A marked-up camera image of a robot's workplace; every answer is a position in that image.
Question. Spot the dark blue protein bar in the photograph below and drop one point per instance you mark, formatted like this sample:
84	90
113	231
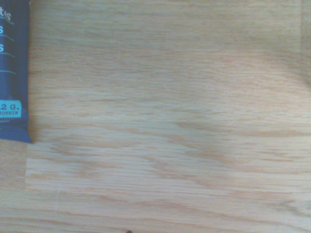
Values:
12	80

